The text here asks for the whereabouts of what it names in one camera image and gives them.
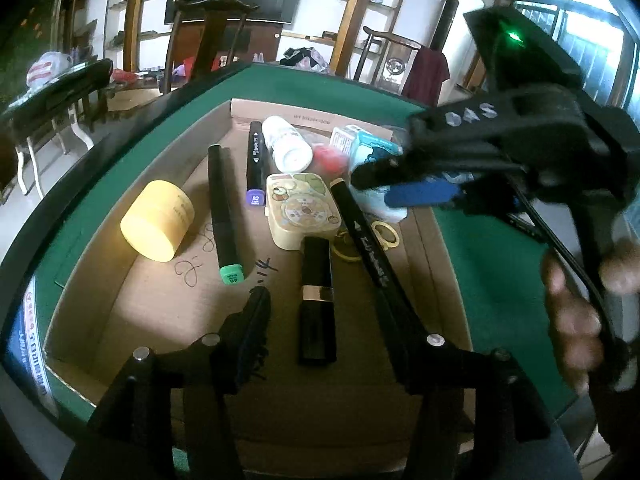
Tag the black marker with green cap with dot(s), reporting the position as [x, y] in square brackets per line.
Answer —
[222, 210]

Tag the wooden wall shelf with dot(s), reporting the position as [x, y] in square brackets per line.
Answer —
[356, 15]

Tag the small red object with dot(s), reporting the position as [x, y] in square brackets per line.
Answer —
[330, 160]

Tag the black marker with purple cap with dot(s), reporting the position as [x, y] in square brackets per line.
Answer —
[256, 160]

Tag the person's right hand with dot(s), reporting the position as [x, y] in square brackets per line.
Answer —
[570, 320]

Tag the black lipstick tube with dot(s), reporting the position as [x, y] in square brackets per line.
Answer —
[316, 270]

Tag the light wooden chair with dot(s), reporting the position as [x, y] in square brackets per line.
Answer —
[395, 60]

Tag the patterned cloth pile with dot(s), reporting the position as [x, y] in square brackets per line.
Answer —
[305, 57]

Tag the dark wooden chair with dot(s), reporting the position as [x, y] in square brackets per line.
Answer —
[212, 40]

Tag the cream cartoon case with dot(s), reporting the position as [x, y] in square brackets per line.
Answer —
[300, 210]

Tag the yellow round jar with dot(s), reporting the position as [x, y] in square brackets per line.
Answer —
[155, 220]

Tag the white and red plastic bag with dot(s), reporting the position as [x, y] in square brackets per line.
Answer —
[47, 67]

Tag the white cylindrical column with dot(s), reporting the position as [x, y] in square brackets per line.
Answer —
[467, 50]

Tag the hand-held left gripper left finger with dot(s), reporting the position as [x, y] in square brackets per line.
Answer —
[252, 325]

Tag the red and white small box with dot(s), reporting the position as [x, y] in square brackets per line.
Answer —
[345, 137]

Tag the light blue cartoon tissue pack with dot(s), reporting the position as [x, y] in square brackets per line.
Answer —
[375, 149]

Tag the black marker with yellow cap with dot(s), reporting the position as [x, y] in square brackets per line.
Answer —
[360, 230]

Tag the white plastic bottle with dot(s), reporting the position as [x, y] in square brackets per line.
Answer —
[287, 142]

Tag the black dining table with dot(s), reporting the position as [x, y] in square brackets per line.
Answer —
[55, 90]

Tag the maroon cloth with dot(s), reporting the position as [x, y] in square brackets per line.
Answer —
[425, 75]

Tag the window with metal frame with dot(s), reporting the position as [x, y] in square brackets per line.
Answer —
[590, 45]

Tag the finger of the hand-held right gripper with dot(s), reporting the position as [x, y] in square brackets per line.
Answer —
[380, 172]
[420, 194]

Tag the cardboard box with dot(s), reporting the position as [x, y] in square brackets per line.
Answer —
[150, 300]

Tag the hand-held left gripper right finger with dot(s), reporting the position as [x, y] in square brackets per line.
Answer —
[407, 332]

